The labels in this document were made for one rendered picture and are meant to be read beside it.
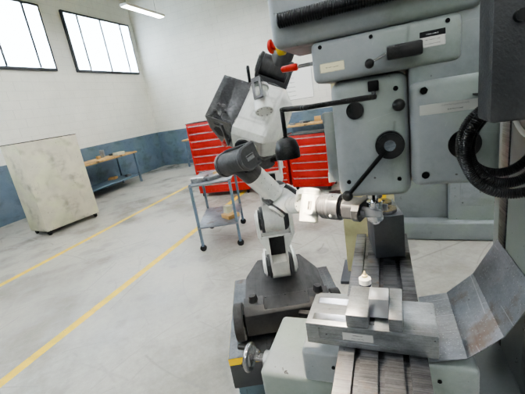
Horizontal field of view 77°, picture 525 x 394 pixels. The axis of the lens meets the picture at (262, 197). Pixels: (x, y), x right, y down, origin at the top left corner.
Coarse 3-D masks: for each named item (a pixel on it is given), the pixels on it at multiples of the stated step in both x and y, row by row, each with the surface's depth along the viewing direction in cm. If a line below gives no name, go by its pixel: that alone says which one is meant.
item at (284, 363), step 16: (288, 320) 141; (304, 320) 140; (288, 336) 132; (304, 336) 130; (272, 352) 125; (288, 352) 123; (480, 352) 110; (496, 352) 109; (272, 368) 117; (288, 368) 116; (304, 368) 115; (480, 368) 104; (496, 368) 103; (272, 384) 117; (288, 384) 114; (304, 384) 112; (320, 384) 110; (480, 384) 99; (496, 384) 98; (512, 384) 97
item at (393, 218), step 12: (384, 216) 134; (396, 216) 133; (372, 228) 142; (384, 228) 136; (396, 228) 135; (372, 240) 146; (384, 240) 137; (396, 240) 136; (384, 252) 139; (396, 252) 138
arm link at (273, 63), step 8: (264, 56) 133; (272, 56) 134; (280, 56) 131; (288, 56) 132; (264, 64) 133; (272, 64) 133; (280, 64) 133; (288, 64) 134; (264, 72) 135; (272, 72) 135; (280, 72) 134; (280, 80) 137
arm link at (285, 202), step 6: (288, 186) 138; (282, 192) 138; (288, 192) 137; (294, 192) 138; (282, 198) 137; (288, 198) 134; (276, 204) 137; (282, 204) 137; (288, 204) 131; (288, 210) 133; (294, 210) 127
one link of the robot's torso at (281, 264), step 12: (288, 216) 171; (288, 228) 181; (264, 240) 175; (276, 240) 180; (288, 240) 176; (276, 252) 187; (288, 252) 194; (276, 264) 186; (288, 264) 187; (276, 276) 191
